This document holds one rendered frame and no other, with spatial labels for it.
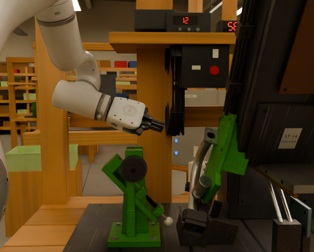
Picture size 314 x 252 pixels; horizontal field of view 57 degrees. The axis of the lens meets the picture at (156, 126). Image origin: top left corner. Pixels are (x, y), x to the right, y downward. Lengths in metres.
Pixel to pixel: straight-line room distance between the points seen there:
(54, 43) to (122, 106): 0.26
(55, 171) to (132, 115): 0.51
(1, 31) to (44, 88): 0.81
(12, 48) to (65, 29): 10.67
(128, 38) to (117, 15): 10.09
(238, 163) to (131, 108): 0.35
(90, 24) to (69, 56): 10.32
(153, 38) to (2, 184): 0.84
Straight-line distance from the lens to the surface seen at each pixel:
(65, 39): 0.74
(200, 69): 1.07
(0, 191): 0.29
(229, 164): 0.85
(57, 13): 0.72
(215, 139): 0.89
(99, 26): 11.05
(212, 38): 1.07
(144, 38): 1.05
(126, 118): 0.85
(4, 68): 11.39
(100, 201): 1.28
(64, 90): 0.87
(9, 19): 0.45
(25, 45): 11.30
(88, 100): 0.86
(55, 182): 1.26
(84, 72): 0.92
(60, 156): 1.23
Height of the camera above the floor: 1.33
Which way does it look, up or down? 6 degrees down
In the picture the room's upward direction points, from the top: straight up
